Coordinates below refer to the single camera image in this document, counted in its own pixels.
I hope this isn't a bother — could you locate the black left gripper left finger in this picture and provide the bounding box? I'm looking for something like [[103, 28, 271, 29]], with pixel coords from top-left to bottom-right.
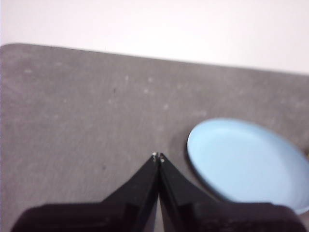
[[11, 152, 160, 232]]

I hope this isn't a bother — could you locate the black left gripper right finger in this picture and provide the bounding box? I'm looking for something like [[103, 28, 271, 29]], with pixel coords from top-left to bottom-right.
[[158, 152, 308, 232]]

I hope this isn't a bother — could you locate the light blue round plate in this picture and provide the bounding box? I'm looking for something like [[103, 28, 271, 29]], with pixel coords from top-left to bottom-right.
[[186, 117, 309, 215]]

